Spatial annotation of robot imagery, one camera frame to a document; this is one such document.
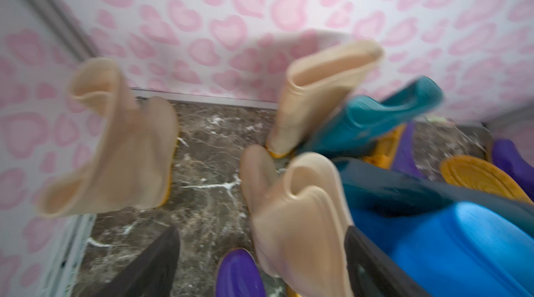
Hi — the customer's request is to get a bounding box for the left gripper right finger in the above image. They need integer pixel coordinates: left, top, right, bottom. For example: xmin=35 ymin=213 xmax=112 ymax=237
xmin=344 ymin=226 xmax=430 ymax=296

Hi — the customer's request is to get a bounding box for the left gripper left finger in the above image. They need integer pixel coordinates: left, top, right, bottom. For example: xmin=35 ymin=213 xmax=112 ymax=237
xmin=95 ymin=225 xmax=181 ymax=297

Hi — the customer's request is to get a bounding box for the purple boot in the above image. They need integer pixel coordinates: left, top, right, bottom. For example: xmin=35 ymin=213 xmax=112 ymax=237
xmin=489 ymin=139 xmax=533 ymax=200
xmin=214 ymin=248 xmax=266 ymax=297

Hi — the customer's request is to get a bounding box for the beige boot pair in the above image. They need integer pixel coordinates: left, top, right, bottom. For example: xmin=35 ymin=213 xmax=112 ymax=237
xmin=240 ymin=145 xmax=353 ymax=296
xmin=36 ymin=57 xmax=179 ymax=218

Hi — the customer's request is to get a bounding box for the blue boot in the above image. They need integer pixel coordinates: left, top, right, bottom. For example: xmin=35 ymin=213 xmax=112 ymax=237
xmin=350 ymin=202 xmax=533 ymax=296

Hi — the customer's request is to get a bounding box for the teal boot lying in pile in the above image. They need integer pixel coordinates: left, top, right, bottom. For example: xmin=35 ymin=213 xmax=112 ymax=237
xmin=332 ymin=157 xmax=533 ymax=237

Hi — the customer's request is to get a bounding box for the purple boot tip at back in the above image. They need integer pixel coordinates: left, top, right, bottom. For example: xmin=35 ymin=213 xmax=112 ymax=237
xmin=363 ymin=121 xmax=426 ymax=178

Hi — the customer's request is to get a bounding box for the yellow boot sole in pile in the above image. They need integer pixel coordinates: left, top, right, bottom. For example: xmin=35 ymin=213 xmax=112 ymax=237
xmin=439 ymin=155 xmax=533 ymax=204

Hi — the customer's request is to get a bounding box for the teal boot standing at back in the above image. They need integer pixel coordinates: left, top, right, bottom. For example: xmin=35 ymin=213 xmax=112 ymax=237
xmin=296 ymin=76 xmax=444 ymax=158

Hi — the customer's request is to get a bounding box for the aluminium frame post left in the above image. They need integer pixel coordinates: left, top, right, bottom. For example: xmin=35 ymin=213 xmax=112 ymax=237
xmin=25 ymin=0 xmax=100 ymax=62

